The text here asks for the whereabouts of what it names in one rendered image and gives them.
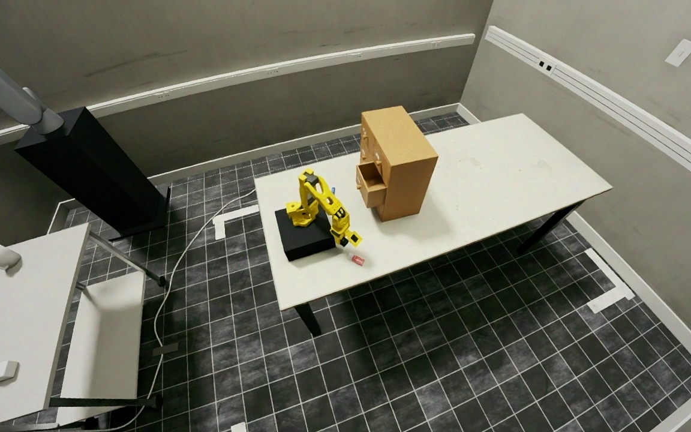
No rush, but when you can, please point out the brown wooden chest of drawers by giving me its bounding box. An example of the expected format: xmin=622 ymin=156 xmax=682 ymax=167
xmin=360 ymin=106 xmax=439 ymax=223

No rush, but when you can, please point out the red and white eraser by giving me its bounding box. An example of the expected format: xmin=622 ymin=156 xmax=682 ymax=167
xmin=347 ymin=253 xmax=365 ymax=266

